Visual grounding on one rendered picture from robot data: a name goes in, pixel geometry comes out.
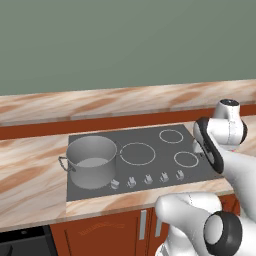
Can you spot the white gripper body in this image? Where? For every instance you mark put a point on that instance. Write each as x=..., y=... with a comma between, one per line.
x=198, y=147

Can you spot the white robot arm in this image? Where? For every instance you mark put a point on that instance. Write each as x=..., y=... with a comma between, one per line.
x=240, y=173

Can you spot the grey metal pot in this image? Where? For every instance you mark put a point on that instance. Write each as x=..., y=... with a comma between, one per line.
x=91, y=170

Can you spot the silver hob knob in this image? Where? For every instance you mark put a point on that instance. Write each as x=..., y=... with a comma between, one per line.
x=114, y=184
x=131, y=182
x=164, y=177
x=180, y=174
x=148, y=179

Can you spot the grey hob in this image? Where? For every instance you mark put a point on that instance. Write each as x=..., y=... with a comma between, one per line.
x=150, y=166

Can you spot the black appliance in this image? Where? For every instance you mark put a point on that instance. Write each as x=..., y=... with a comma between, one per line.
x=23, y=241

